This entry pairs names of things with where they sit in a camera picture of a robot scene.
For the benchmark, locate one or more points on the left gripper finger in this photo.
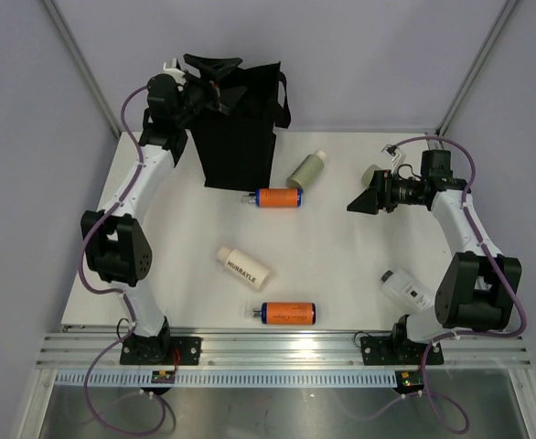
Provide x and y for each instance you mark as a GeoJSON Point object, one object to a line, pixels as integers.
{"type": "Point", "coordinates": [224, 100]}
{"type": "Point", "coordinates": [211, 69]}

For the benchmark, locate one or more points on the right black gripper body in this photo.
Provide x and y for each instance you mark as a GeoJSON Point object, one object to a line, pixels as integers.
{"type": "Point", "coordinates": [400, 192]}

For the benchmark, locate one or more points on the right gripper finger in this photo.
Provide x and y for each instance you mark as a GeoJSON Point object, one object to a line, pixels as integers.
{"type": "Point", "coordinates": [375, 184]}
{"type": "Point", "coordinates": [368, 202]}

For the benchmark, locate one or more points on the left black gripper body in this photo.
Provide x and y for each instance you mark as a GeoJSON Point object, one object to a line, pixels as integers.
{"type": "Point", "coordinates": [196, 95]}

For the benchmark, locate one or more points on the green bottle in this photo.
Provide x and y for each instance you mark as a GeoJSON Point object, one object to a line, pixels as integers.
{"type": "Point", "coordinates": [306, 174]}
{"type": "Point", "coordinates": [368, 175]}

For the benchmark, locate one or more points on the white translucent bottle grey cap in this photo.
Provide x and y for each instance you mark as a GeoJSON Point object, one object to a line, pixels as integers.
{"type": "Point", "coordinates": [405, 291]}

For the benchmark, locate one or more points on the orange blue pump bottle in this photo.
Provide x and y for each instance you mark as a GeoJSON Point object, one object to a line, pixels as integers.
{"type": "Point", "coordinates": [283, 313]}
{"type": "Point", "coordinates": [274, 198]}

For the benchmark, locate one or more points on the cream Murrayle bottle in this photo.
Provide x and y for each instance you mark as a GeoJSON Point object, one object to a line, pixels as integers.
{"type": "Point", "coordinates": [244, 267]}

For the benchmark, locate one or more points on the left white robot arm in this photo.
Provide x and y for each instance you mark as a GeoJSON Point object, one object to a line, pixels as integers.
{"type": "Point", "coordinates": [117, 256]}

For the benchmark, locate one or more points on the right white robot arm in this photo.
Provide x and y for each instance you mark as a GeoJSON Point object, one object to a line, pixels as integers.
{"type": "Point", "coordinates": [478, 292]}

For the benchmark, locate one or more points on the black canvas bag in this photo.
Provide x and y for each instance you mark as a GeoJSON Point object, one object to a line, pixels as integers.
{"type": "Point", "coordinates": [236, 149]}

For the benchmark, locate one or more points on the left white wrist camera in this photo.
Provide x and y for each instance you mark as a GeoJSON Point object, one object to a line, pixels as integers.
{"type": "Point", "coordinates": [172, 68]}

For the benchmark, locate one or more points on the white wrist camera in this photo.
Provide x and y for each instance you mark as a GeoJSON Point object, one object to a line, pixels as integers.
{"type": "Point", "coordinates": [172, 68]}
{"type": "Point", "coordinates": [395, 155]}

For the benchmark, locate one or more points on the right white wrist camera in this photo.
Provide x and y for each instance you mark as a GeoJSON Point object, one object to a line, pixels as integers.
{"type": "Point", "coordinates": [395, 155]}

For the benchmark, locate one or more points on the left aluminium frame post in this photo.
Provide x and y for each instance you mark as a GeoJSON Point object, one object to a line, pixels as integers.
{"type": "Point", "coordinates": [69, 42]}

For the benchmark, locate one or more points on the aluminium frame post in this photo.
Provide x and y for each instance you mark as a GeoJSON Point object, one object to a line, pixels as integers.
{"type": "Point", "coordinates": [479, 62]}
{"type": "Point", "coordinates": [69, 42]}

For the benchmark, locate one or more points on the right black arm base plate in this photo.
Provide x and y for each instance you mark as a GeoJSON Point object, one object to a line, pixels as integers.
{"type": "Point", "coordinates": [383, 351]}

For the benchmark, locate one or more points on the right aluminium frame post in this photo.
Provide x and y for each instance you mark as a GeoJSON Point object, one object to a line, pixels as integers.
{"type": "Point", "coordinates": [479, 62]}

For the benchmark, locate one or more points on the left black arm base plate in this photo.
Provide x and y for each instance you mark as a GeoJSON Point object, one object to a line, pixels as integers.
{"type": "Point", "coordinates": [153, 351]}

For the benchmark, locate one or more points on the aluminium front rail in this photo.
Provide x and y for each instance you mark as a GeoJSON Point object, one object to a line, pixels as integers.
{"type": "Point", "coordinates": [268, 348]}

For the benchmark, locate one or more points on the white slotted cable duct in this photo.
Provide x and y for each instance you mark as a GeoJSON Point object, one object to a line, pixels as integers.
{"type": "Point", "coordinates": [231, 378]}

